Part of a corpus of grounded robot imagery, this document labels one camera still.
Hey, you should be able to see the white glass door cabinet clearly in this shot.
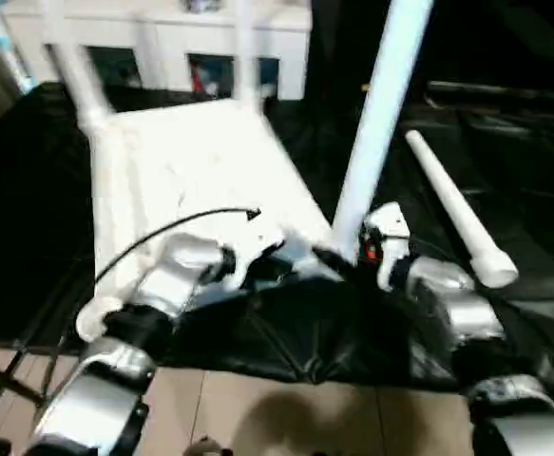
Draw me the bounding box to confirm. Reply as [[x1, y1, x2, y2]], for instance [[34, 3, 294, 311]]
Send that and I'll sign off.
[[0, 0, 314, 101]]

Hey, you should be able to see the black glossy mat cloth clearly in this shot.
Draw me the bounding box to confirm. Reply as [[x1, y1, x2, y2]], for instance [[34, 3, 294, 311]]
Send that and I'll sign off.
[[0, 80, 554, 395]]

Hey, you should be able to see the black monitor bar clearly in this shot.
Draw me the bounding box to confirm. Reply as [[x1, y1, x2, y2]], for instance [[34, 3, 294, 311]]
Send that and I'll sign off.
[[425, 79, 554, 105]]

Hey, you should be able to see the white plastic table top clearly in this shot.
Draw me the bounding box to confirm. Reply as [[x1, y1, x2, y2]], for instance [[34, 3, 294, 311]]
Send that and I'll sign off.
[[75, 96, 350, 344]]

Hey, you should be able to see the black folding table frame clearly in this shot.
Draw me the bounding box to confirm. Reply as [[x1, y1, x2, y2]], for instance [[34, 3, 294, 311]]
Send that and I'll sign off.
[[0, 345, 46, 448]]

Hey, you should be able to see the white plastic table leg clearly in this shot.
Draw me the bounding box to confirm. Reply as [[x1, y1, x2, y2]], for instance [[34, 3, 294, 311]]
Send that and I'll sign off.
[[235, 0, 267, 114], [37, 0, 117, 135], [330, 0, 435, 261], [404, 129, 521, 290]]

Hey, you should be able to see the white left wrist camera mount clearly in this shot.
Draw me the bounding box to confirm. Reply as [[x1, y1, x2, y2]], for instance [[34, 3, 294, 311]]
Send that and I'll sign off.
[[227, 212, 288, 287]]

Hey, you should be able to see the blue white patterned panel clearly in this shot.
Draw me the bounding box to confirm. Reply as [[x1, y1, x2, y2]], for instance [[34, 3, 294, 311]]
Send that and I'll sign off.
[[0, 0, 40, 94]]

